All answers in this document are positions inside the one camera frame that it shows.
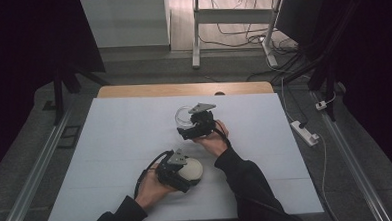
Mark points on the white power strip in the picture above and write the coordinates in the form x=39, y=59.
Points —
x=303, y=132

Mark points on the white foam board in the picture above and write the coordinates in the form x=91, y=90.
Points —
x=118, y=144

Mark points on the small white adapter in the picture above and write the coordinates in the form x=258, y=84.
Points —
x=321, y=105

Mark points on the black rectangular floor frame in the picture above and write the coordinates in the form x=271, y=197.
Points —
x=70, y=136

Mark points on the white panel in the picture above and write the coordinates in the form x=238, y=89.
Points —
x=123, y=22

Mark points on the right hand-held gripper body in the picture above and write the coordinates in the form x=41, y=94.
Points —
x=202, y=118

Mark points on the wooden table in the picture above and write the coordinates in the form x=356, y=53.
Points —
x=169, y=90

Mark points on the black tripod stand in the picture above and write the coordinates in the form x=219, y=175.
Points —
x=329, y=68
x=59, y=93

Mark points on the round white lid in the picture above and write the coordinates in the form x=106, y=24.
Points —
x=193, y=169

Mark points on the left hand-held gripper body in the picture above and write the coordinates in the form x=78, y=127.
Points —
x=173, y=165

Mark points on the person's left hand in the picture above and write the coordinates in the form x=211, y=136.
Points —
x=152, y=189

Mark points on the person's right hand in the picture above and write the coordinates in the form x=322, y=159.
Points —
x=213, y=141

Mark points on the white desk frame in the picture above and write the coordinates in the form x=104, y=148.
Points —
x=233, y=15

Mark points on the aluminium floor rail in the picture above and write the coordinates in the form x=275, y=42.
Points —
x=353, y=163
x=36, y=164

